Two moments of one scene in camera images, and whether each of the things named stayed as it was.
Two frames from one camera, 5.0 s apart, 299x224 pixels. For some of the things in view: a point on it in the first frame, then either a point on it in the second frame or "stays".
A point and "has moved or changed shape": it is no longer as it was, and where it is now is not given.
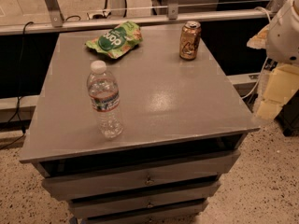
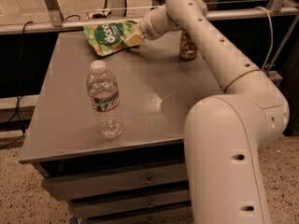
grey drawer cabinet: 183,126 stays
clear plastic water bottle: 105,97 stays
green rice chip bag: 117,41 has moved or changed shape
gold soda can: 189,40 stays
